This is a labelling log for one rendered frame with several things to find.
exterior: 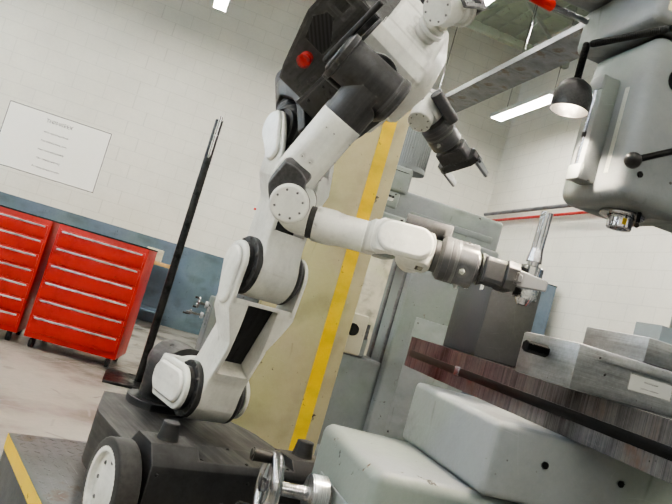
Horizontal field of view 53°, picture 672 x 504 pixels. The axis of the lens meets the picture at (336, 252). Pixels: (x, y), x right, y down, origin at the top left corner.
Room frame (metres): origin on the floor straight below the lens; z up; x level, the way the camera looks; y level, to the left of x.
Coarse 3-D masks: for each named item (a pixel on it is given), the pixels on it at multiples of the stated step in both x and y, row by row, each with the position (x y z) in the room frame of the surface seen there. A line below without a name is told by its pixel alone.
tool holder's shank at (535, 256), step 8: (544, 216) 1.29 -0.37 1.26; (552, 216) 1.29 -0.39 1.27; (544, 224) 1.29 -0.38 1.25; (536, 232) 1.30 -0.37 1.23; (544, 232) 1.29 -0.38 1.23; (536, 240) 1.29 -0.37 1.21; (544, 240) 1.29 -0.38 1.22; (536, 248) 1.29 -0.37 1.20; (528, 256) 1.30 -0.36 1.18; (536, 256) 1.29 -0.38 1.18; (528, 264) 1.30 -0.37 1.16; (536, 264) 1.29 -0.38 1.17
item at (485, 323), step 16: (464, 288) 1.69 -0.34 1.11; (480, 288) 1.58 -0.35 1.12; (464, 304) 1.66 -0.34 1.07; (480, 304) 1.56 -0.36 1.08; (496, 304) 1.52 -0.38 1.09; (512, 304) 1.53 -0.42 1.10; (464, 320) 1.63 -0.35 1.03; (480, 320) 1.53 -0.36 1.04; (496, 320) 1.52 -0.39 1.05; (512, 320) 1.53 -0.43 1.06; (528, 320) 1.53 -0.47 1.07; (448, 336) 1.71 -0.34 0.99; (464, 336) 1.60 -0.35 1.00; (480, 336) 1.52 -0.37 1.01; (496, 336) 1.52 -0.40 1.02; (512, 336) 1.53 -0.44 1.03; (464, 352) 1.58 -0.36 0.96; (480, 352) 1.52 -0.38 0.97; (496, 352) 1.53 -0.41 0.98; (512, 352) 1.53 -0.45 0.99
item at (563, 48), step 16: (576, 32) 5.07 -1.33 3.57; (544, 48) 5.49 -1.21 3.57; (560, 48) 5.41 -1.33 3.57; (576, 48) 5.33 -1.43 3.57; (512, 64) 5.98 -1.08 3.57; (528, 64) 5.89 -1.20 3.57; (544, 64) 5.79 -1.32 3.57; (560, 64) 5.70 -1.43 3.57; (480, 80) 6.57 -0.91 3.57; (496, 80) 6.45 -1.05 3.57; (512, 80) 6.34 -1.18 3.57; (528, 80) 6.23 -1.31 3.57; (448, 96) 7.28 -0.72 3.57; (464, 96) 7.14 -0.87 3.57; (480, 96) 7.00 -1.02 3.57; (528, 208) 9.60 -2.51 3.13; (544, 208) 9.20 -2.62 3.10
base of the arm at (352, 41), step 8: (352, 40) 1.19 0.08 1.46; (360, 40) 1.21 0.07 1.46; (344, 48) 1.20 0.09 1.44; (352, 48) 1.19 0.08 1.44; (336, 56) 1.20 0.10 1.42; (344, 56) 1.19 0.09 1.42; (328, 64) 1.22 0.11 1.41; (336, 64) 1.20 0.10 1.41; (328, 72) 1.23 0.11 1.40; (328, 80) 1.28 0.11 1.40; (408, 80) 1.25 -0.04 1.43; (336, 88) 1.30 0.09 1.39; (400, 88) 1.22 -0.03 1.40; (408, 88) 1.23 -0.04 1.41; (392, 96) 1.22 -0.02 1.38; (400, 96) 1.22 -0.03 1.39; (392, 104) 1.23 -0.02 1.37; (384, 112) 1.24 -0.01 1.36; (392, 112) 1.24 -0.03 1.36; (376, 120) 1.29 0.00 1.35
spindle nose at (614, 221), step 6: (612, 216) 1.28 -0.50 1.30; (618, 216) 1.27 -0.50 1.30; (624, 216) 1.27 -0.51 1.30; (630, 216) 1.27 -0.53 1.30; (606, 222) 1.30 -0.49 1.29; (612, 222) 1.28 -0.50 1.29; (618, 222) 1.27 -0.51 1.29; (630, 222) 1.27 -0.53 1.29; (612, 228) 1.31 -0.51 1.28; (618, 228) 1.31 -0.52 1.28; (624, 228) 1.27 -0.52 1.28; (630, 228) 1.27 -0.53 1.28
